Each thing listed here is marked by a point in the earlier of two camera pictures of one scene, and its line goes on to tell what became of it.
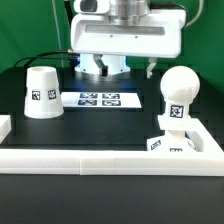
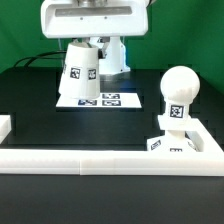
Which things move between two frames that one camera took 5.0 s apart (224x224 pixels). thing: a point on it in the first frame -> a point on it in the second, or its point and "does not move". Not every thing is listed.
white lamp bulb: x=179 y=86 does not move
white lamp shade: x=42 y=99 -> x=80 y=78
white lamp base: x=174 y=138 does not move
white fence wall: x=207 y=161 does not move
